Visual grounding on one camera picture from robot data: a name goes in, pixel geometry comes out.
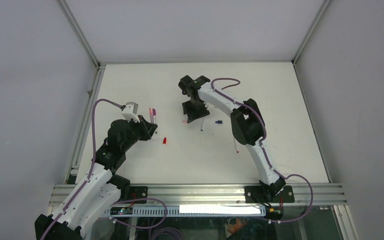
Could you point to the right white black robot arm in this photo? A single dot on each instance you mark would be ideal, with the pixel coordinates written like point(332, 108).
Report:
point(247, 125)

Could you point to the white red-tip pen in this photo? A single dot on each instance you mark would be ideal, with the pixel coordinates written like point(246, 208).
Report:
point(235, 145)

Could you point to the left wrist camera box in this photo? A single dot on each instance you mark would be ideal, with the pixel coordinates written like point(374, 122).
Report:
point(129, 112)

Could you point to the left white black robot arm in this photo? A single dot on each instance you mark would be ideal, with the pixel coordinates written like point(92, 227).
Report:
point(99, 188)

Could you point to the pink highlighter pen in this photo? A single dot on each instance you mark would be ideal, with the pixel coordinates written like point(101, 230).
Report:
point(151, 115)

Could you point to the white pen with magenta cap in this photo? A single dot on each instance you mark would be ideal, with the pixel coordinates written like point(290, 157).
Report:
point(154, 118)

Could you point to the aluminium mounting rail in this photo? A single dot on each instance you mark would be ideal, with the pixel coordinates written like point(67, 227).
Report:
point(318, 194)

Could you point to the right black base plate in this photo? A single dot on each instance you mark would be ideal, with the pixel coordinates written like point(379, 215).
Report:
point(256, 194)

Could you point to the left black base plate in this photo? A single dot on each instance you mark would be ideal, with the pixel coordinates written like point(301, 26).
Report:
point(138, 192)

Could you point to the white blue-tip pen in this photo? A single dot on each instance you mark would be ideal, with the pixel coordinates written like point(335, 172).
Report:
point(202, 125)

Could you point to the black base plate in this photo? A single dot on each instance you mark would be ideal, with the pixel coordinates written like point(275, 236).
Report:
point(138, 192)
point(256, 194)

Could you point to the white slotted cable duct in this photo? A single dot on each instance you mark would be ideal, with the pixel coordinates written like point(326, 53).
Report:
point(186, 211)

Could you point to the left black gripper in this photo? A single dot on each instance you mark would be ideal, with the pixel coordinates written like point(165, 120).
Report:
point(146, 128)

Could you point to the orange object under table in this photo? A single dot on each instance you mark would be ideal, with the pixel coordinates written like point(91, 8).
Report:
point(235, 224)

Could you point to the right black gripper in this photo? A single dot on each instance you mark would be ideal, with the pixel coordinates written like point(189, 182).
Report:
point(192, 115)

